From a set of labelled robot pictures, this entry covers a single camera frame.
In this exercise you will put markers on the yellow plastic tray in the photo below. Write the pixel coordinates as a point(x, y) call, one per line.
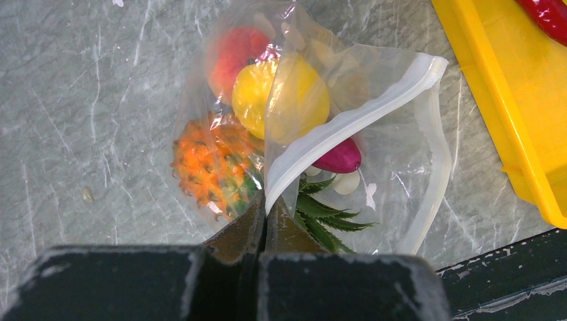
point(517, 75)

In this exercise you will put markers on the pink toy peach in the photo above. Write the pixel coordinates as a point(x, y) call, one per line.
point(233, 50)

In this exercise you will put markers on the purple toy sweet potato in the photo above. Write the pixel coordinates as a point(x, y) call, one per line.
point(342, 159)

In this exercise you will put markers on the clear zip top bag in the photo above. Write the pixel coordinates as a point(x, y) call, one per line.
point(385, 99)

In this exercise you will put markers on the orange toy pineapple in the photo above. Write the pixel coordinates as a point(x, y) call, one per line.
point(220, 165)

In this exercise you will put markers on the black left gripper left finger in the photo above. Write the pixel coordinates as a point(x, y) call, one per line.
point(214, 280)

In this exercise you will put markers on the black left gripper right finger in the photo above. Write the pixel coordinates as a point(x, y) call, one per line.
point(297, 284)

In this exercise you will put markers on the yellow toy pear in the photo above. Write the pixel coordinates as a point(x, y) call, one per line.
point(280, 102)

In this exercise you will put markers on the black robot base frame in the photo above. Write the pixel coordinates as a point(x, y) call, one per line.
point(525, 280)

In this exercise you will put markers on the red toy chili pepper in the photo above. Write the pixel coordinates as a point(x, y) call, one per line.
point(549, 16)

